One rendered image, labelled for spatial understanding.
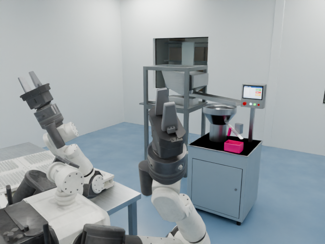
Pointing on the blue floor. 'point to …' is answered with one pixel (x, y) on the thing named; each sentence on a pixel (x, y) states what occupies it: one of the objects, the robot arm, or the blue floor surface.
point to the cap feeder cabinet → (223, 177)
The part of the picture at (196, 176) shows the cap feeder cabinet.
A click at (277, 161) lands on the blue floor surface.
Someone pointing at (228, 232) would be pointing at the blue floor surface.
